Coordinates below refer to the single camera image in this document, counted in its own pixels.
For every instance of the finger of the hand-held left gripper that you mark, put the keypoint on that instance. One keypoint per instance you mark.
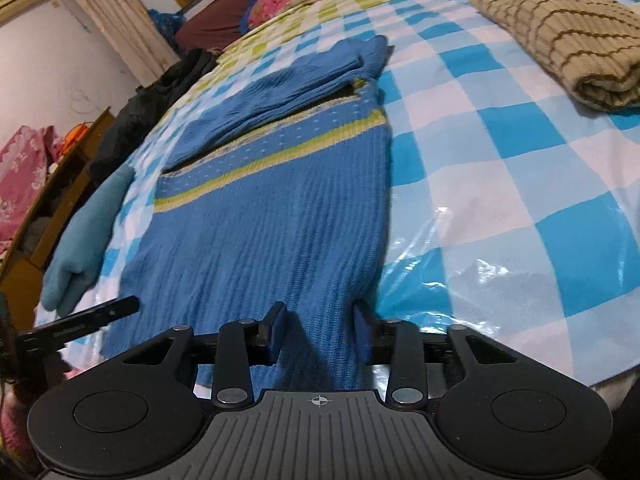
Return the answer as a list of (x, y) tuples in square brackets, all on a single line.
[(75, 327)]

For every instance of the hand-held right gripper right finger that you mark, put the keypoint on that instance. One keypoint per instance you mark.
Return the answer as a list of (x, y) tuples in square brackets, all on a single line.
[(364, 332)]

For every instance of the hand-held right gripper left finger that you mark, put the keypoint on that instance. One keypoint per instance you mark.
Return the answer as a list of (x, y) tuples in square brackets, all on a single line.
[(276, 332)]

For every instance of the blue striped knit sweater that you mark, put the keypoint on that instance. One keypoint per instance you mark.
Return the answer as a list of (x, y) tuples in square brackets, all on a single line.
[(260, 220)]

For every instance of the teal fleece cloth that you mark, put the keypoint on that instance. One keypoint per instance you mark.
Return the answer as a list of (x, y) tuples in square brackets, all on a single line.
[(85, 240)]

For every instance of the wooden cabinet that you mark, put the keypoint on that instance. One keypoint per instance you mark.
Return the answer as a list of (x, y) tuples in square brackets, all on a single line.
[(65, 195)]

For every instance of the pink floral cloth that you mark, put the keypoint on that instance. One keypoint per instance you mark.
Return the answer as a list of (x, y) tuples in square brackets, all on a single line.
[(22, 175)]

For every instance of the orange object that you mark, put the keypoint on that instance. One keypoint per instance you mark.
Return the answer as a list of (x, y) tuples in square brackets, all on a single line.
[(75, 137)]

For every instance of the black jacket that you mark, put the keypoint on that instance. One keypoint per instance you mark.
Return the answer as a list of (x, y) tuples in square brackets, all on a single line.
[(145, 105)]

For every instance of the beige curtain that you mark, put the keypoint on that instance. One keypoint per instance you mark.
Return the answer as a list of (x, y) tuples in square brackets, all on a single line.
[(115, 15)]

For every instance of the blue bag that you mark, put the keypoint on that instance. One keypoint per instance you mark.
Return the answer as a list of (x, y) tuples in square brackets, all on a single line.
[(167, 25)]

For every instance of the maroon sofa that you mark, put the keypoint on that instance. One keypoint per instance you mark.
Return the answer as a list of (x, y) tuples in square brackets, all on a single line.
[(215, 20)]

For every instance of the pink floral quilt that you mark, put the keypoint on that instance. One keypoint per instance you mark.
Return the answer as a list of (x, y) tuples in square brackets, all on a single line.
[(280, 2)]

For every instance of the beige striped folded sweater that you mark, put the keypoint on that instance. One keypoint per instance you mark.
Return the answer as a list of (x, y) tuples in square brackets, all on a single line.
[(570, 35)]

